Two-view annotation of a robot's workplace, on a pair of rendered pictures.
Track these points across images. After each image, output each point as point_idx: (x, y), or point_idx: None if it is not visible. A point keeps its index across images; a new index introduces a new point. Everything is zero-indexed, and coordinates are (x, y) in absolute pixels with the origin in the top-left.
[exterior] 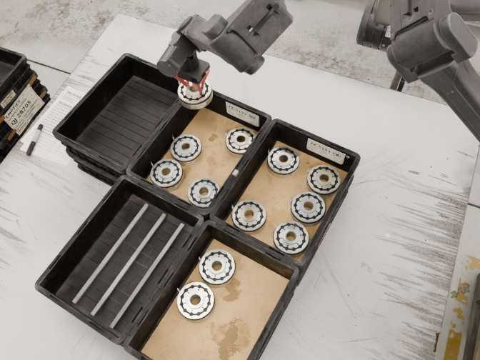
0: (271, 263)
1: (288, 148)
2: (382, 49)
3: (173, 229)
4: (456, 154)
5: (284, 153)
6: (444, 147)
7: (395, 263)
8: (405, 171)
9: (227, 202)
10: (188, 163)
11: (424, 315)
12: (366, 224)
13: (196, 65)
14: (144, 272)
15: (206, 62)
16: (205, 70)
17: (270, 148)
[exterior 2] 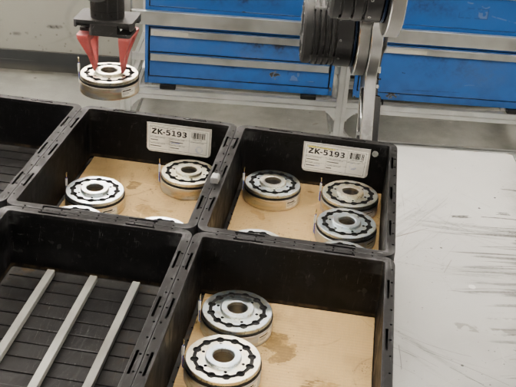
0: (334, 279)
1: (272, 171)
2: (371, 10)
3: (120, 296)
4: (504, 192)
5: (271, 174)
6: (482, 187)
7: (506, 315)
8: (447, 217)
9: (213, 226)
10: (107, 211)
11: None
12: (431, 280)
13: (123, 9)
14: (90, 358)
15: (135, 12)
16: (137, 18)
17: (239, 186)
